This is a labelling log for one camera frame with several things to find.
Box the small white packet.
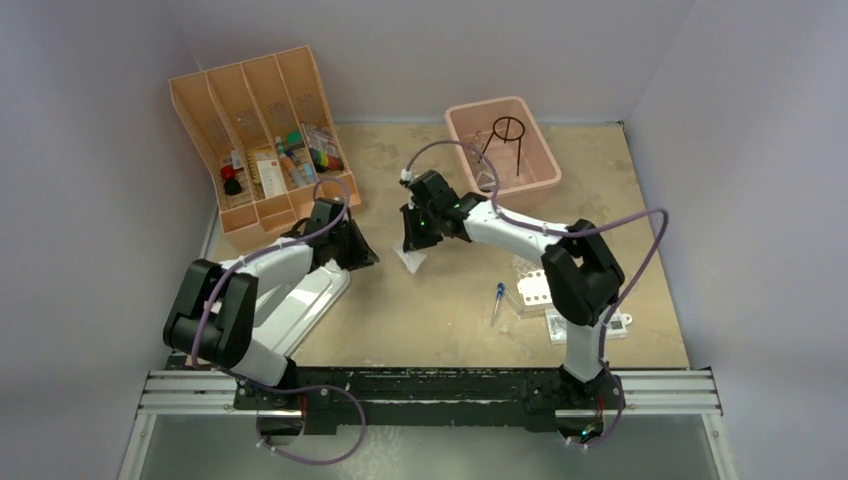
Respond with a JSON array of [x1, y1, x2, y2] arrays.
[[393, 243, 427, 275]]

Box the metal crucible tongs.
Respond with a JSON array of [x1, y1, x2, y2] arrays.
[[468, 130, 490, 175]]

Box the white clay triangle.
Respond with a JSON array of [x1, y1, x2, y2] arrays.
[[474, 170, 499, 193]]

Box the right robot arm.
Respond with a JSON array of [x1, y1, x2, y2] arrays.
[[396, 170, 624, 407]]

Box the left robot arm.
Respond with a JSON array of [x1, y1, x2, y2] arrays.
[[163, 198, 379, 409]]

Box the white plastic lid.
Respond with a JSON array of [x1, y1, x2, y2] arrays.
[[253, 261, 351, 357]]

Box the colourful markers set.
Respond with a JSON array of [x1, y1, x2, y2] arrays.
[[309, 147, 345, 173]]

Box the blue capped test tube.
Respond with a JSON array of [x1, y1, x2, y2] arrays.
[[490, 282, 506, 326]]

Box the pink plastic bin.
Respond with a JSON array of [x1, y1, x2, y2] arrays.
[[445, 96, 562, 212]]

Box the white box in organizer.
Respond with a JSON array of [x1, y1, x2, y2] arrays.
[[255, 159, 286, 198]]

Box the black metal tripod stand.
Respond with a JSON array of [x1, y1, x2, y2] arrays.
[[482, 115, 527, 177]]

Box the white test tube rack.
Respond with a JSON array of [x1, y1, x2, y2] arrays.
[[509, 256, 553, 315]]

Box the red black bottle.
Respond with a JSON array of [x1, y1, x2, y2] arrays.
[[220, 165, 243, 196]]

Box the peach file organizer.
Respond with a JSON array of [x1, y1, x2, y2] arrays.
[[168, 46, 364, 252]]

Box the white labelled package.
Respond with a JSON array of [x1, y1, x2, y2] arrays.
[[544, 308, 633, 345]]

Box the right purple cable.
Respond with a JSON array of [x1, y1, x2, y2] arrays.
[[401, 140, 670, 452]]

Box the black mounting base rail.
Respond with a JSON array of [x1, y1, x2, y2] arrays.
[[234, 366, 625, 443]]

